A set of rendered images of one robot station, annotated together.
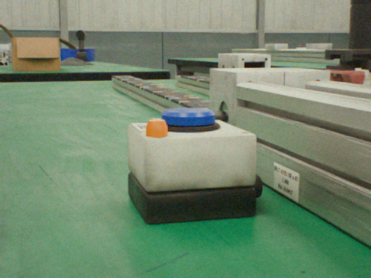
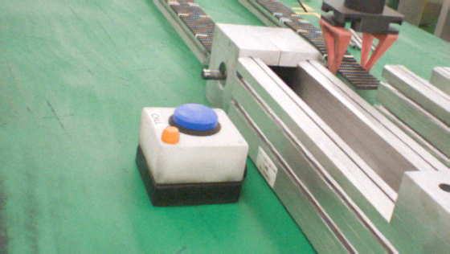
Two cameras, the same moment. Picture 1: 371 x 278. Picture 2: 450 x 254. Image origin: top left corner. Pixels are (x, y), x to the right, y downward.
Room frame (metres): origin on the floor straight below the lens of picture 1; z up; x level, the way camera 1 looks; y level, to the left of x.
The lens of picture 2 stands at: (-0.09, 0.04, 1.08)
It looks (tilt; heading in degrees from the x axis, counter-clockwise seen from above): 23 degrees down; 349
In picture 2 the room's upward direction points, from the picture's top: 11 degrees clockwise
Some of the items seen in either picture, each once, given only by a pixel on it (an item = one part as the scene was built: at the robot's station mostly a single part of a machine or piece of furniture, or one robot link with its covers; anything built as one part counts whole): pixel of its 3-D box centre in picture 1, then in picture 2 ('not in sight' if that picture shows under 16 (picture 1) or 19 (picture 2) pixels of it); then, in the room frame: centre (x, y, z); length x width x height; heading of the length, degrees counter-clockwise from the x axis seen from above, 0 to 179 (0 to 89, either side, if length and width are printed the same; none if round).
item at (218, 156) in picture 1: (198, 164); (198, 152); (0.43, -0.01, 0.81); 0.10 x 0.08 x 0.06; 105
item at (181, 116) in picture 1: (188, 122); (194, 120); (0.43, 0.00, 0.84); 0.04 x 0.04 x 0.02
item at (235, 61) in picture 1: (244, 72); not in sight; (1.61, -0.15, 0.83); 0.11 x 0.10 x 0.10; 102
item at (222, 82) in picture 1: (255, 114); (250, 75); (0.62, -0.07, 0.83); 0.12 x 0.09 x 0.10; 105
